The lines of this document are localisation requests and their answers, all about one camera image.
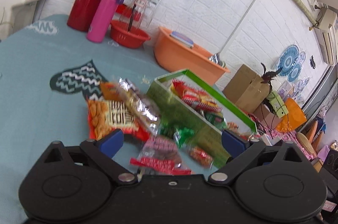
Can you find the green snack packet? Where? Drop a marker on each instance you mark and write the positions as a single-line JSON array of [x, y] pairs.
[[216, 119]]

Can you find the green cardboard box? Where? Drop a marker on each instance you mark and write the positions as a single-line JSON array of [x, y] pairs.
[[182, 110]]

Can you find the white air conditioner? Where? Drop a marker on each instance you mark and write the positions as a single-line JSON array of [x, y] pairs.
[[328, 33]]

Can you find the blue patterned wall plates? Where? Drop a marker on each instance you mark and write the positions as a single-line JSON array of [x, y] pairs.
[[289, 62]]

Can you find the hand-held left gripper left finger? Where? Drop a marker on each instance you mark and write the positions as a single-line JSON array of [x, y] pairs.
[[113, 139]]

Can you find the white wall pipe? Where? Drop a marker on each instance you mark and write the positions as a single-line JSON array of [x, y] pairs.
[[248, 4]]

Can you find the orange red chips packet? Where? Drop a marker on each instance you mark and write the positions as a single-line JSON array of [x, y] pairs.
[[103, 115]]

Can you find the small green box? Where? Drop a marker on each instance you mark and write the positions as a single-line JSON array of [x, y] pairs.
[[277, 103]]

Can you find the dark red plant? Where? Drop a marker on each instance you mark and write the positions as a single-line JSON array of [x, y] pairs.
[[268, 76]]

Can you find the red striped snack packet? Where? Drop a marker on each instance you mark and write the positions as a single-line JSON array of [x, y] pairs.
[[195, 94]]

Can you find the pink red snack packet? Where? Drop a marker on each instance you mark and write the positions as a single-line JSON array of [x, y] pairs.
[[161, 152]]

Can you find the teal tablecloth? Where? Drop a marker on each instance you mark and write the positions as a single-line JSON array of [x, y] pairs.
[[39, 68]]

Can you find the orange bag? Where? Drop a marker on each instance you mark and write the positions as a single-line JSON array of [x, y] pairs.
[[294, 115]]

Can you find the glass jar with utensil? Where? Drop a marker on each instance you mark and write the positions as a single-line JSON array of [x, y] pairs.
[[137, 15]]

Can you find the small brown cardboard box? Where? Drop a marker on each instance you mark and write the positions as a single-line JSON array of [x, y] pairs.
[[268, 118]]

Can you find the pink bottle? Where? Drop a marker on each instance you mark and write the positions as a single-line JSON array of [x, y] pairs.
[[103, 15]]

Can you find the orange plastic basin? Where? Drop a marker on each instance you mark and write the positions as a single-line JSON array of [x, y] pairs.
[[182, 60]]

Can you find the blue lidded container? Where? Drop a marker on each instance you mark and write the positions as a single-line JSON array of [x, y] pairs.
[[182, 38]]

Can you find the silver orange snack packet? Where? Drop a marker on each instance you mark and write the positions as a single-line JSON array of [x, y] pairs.
[[134, 99]]

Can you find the green candy wrapper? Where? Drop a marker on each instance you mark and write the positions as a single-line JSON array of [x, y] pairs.
[[184, 135]]

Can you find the small orange red packet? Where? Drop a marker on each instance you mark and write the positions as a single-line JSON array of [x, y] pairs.
[[200, 156]]

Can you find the wicker stool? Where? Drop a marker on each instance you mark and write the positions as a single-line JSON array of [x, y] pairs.
[[306, 144]]

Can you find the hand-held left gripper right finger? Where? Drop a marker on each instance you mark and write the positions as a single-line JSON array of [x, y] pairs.
[[233, 140]]

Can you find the red plastic basin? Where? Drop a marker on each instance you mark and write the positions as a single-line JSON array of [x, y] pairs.
[[129, 37]]

